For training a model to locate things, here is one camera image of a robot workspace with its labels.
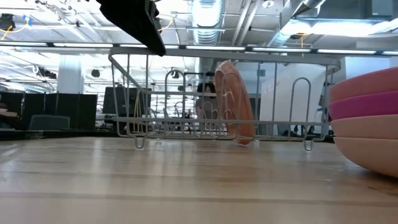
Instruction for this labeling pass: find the grey wire dish rack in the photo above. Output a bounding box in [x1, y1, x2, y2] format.
[108, 46, 342, 152]

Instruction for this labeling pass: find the terracotta orange plate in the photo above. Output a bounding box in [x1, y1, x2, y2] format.
[213, 60, 256, 146]

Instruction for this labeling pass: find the white pillar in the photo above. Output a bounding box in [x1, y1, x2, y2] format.
[57, 55, 85, 94]

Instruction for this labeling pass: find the ceiling light strip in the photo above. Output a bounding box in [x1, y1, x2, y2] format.
[317, 49, 377, 55]
[252, 47, 312, 53]
[185, 45, 246, 51]

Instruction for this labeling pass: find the black monitor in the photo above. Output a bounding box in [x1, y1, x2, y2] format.
[102, 86, 152, 131]

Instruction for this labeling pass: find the person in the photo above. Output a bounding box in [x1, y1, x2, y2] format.
[195, 81, 218, 121]

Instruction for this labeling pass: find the grey-green chair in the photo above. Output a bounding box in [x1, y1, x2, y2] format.
[29, 114, 71, 131]

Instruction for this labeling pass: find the pale pink plate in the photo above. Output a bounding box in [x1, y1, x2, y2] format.
[330, 113, 398, 139]
[333, 136, 398, 179]

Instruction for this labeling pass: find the silver ventilation duct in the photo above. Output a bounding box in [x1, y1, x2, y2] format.
[191, 0, 226, 44]
[272, 0, 327, 47]

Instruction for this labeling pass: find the black partition wall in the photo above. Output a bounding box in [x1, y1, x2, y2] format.
[0, 91, 98, 131]

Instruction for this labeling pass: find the black ceiling camera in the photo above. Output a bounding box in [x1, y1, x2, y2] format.
[0, 12, 16, 31]

